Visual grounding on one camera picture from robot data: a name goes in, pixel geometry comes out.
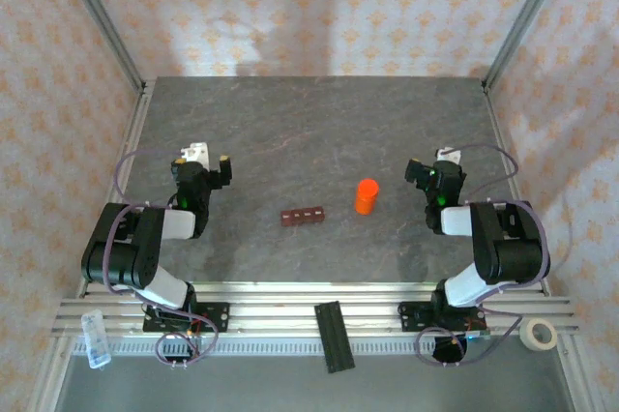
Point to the grey metal sheet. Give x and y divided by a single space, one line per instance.
242 383

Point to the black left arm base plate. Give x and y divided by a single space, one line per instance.
217 317

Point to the aluminium cross rails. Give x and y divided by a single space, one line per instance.
290 296

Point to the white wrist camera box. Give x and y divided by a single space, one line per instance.
196 153
449 155

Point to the aluminium frame post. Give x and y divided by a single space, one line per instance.
101 20
527 20

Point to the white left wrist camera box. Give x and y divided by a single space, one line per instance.
196 153

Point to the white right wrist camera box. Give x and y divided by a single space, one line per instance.
449 155

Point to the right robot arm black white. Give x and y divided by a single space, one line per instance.
508 243

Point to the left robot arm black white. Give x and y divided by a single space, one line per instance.
126 247

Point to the white tape roll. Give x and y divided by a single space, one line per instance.
528 337

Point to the aluminium side rail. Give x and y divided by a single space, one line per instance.
498 122
131 141

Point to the clear plastic packet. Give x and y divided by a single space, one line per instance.
96 339

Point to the black ribbed bar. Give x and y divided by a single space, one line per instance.
334 337

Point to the orange pill bottle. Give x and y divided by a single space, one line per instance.
366 197

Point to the green circuit board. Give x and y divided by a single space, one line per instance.
479 334

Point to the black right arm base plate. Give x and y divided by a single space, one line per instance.
411 317

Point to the brown pill organizer box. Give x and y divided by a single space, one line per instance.
303 217

